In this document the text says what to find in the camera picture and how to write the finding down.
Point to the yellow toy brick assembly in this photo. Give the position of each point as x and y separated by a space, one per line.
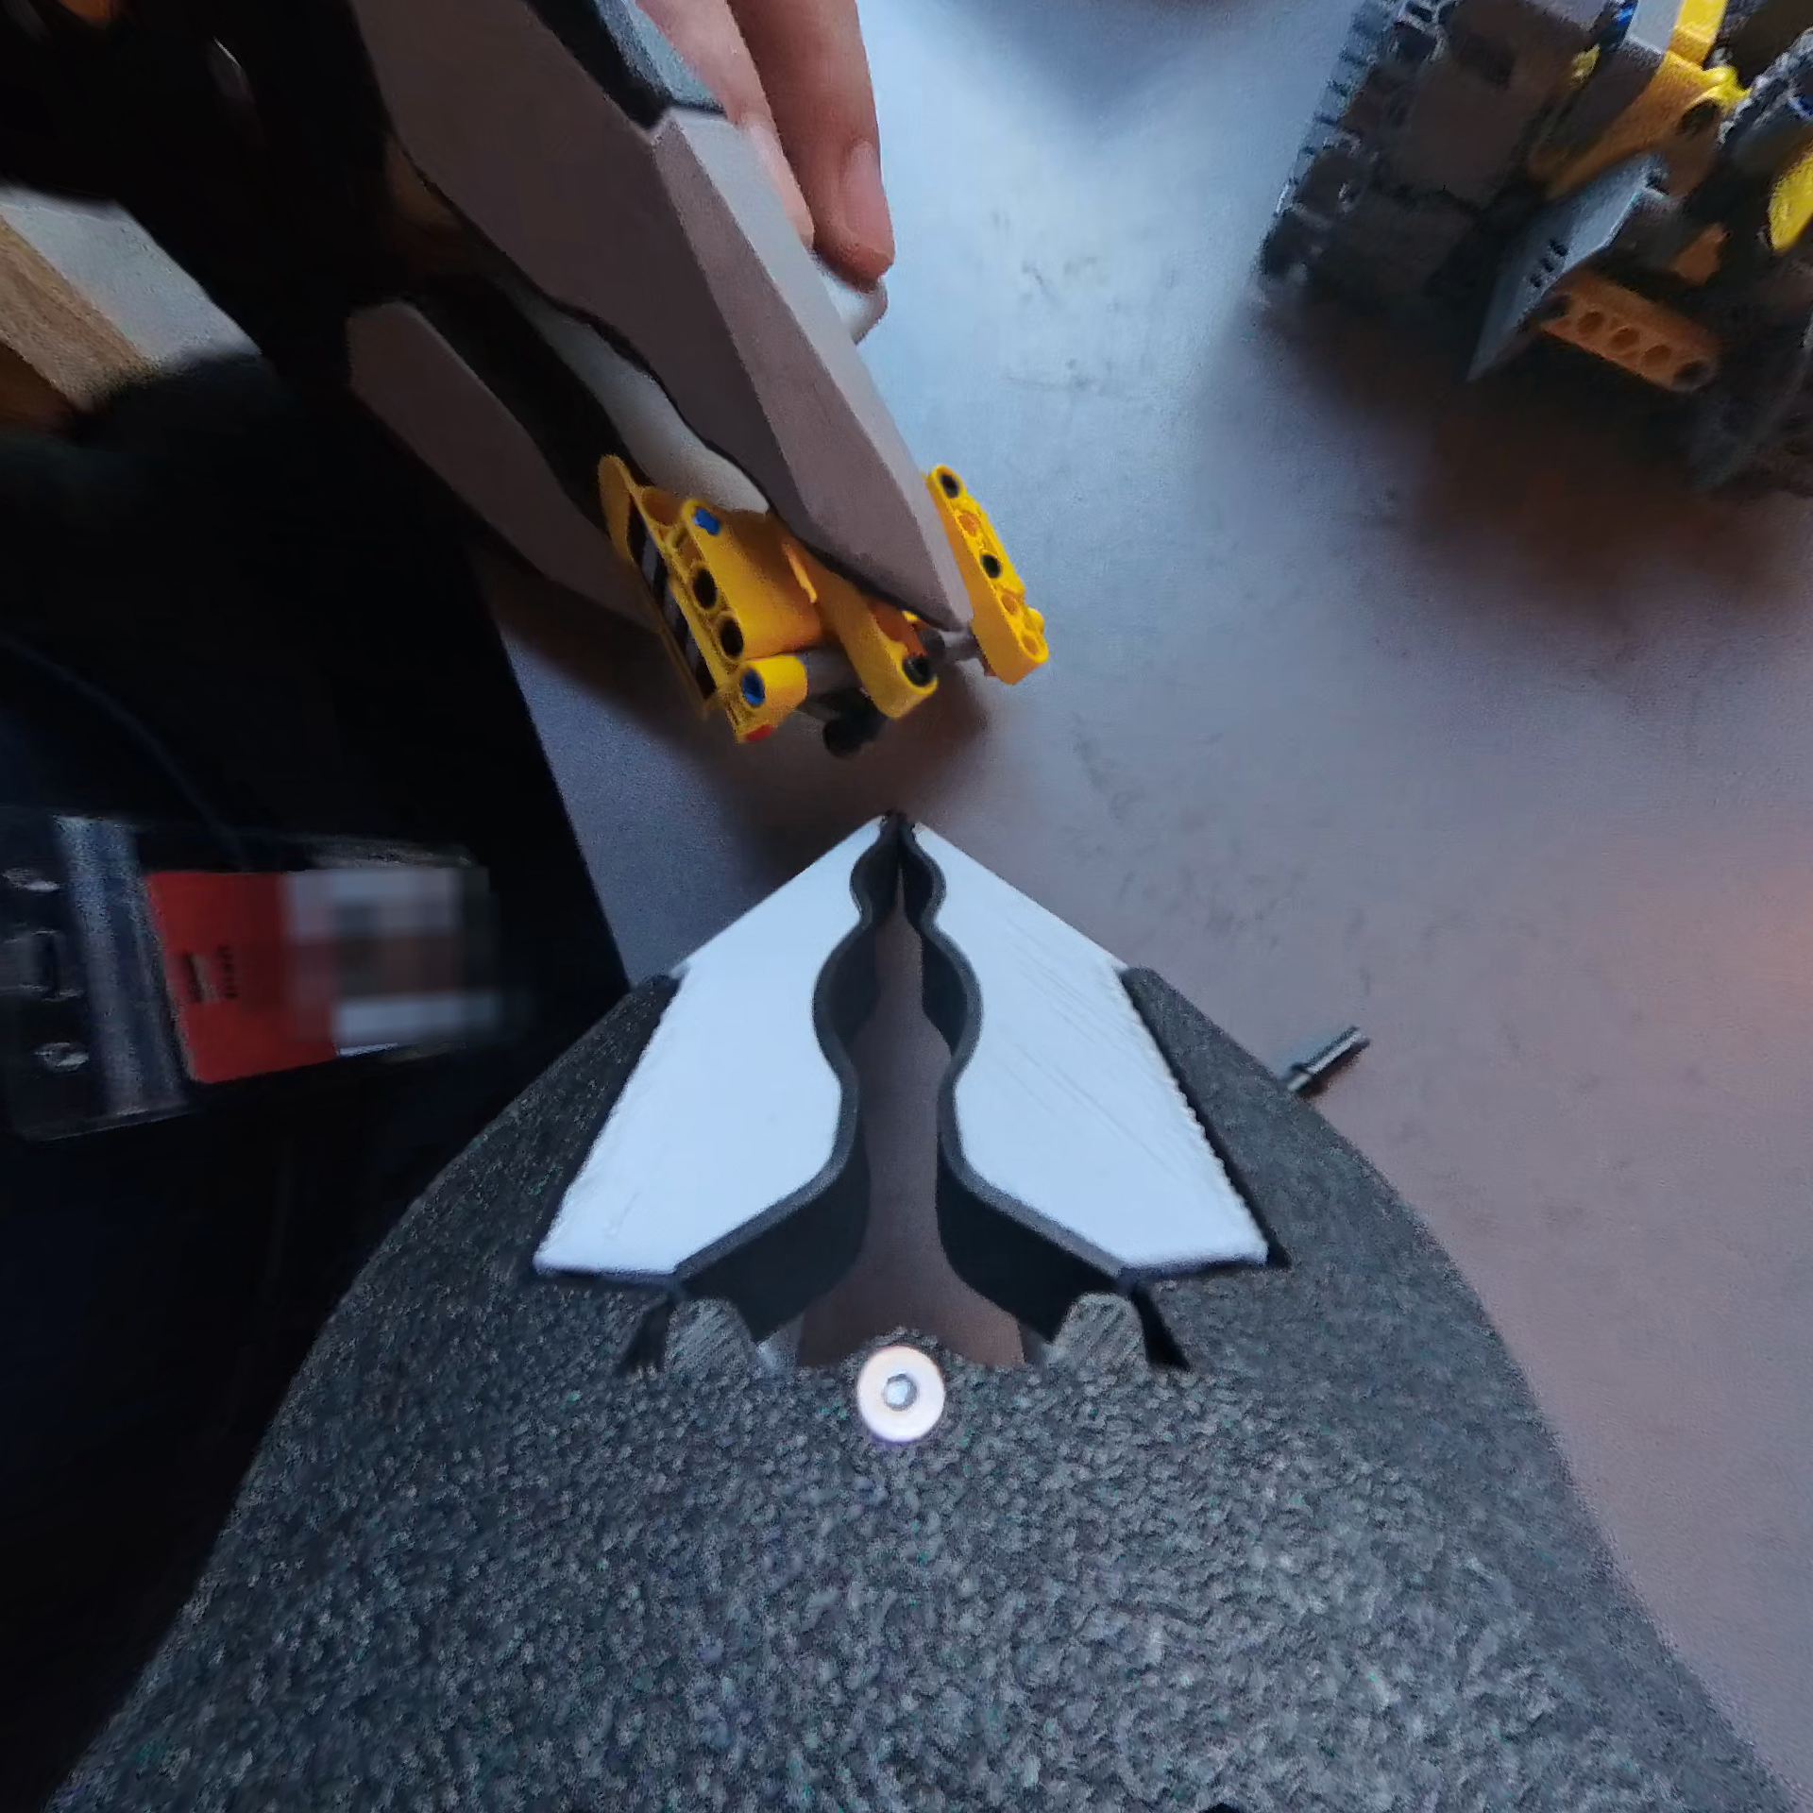
750 609

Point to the black brick pin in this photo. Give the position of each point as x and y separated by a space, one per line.
1325 1060

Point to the grey yellow toy brick vehicle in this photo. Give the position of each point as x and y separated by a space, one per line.
1557 213

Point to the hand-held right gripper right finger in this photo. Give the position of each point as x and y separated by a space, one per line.
1091 1119

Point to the grey desk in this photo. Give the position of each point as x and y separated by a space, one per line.
1345 709

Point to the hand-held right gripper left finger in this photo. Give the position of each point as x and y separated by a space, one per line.
708 1119

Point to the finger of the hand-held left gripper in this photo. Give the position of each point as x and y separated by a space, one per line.
466 439
637 241

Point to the person's left hand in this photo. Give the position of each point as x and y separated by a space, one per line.
808 114

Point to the red badge holder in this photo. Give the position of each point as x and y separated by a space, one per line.
213 992

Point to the person's dark clothed body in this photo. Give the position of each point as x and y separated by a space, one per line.
213 637

